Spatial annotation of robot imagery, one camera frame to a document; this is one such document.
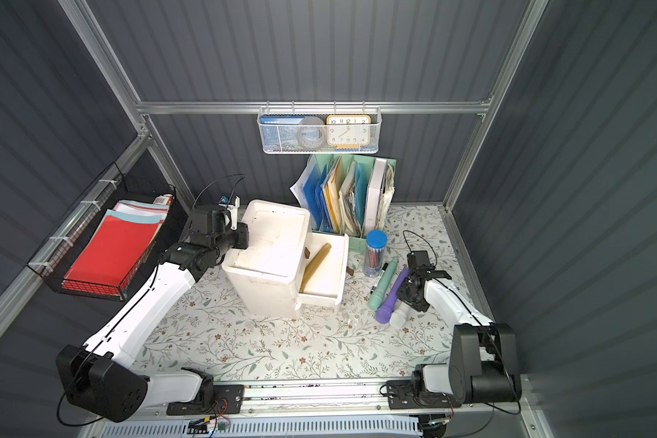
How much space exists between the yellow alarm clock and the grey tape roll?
24 mm

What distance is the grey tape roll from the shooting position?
869 mm

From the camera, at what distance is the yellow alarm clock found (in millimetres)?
885
